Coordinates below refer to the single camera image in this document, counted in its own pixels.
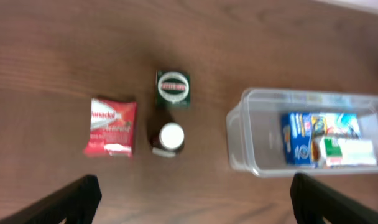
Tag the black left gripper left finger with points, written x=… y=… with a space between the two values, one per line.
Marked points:
x=75 y=203

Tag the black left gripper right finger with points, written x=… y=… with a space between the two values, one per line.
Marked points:
x=315 y=202

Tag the white green Panadol pack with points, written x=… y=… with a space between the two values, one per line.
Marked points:
x=334 y=151

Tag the blue Kool Fever box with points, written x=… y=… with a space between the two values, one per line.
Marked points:
x=300 y=128

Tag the red Panadol ActiFast pack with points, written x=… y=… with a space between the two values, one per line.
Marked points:
x=112 y=128

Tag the dark syrup bottle white cap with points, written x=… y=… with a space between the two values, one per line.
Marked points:
x=165 y=135

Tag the green Zam-Buk box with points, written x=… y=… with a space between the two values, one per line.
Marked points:
x=173 y=89

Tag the clear plastic container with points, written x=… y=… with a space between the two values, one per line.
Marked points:
x=254 y=128

